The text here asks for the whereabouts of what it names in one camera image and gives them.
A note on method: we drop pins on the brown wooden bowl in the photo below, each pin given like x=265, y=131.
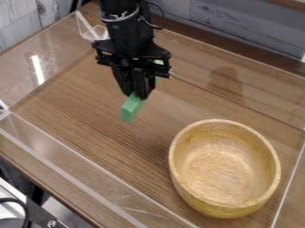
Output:
x=224, y=168

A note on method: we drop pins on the green rectangular block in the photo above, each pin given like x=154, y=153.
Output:
x=131, y=107

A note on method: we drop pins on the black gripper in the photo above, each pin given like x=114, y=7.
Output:
x=130, y=49

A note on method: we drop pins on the clear acrylic tray wall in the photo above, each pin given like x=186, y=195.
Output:
x=98, y=195

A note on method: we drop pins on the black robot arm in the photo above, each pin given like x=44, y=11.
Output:
x=121, y=8

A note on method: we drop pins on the clear acrylic corner bracket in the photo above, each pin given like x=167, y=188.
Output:
x=90, y=32

